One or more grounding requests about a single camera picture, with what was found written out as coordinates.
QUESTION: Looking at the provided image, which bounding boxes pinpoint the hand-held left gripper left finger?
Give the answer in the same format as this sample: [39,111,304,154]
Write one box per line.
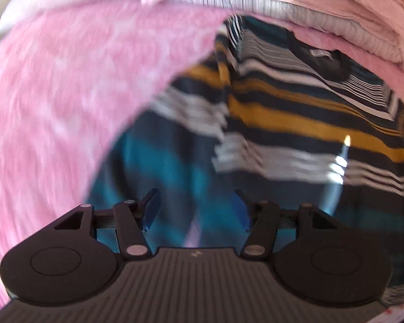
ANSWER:
[54,188,162,261]

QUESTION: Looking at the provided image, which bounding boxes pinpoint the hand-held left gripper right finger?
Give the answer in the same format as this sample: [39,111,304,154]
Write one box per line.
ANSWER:
[234,188,344,261]

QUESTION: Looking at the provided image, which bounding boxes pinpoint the striped knit sweater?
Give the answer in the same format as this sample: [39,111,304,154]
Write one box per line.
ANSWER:
[88,13,404,307]

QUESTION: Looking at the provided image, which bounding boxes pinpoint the pink fluffy blanket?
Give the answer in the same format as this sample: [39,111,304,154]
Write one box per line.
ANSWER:
[0,0,404,310]

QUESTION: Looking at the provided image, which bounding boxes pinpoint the grey striped bedding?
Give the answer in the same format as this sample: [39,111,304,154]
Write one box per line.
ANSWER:
[189,0,404,64]

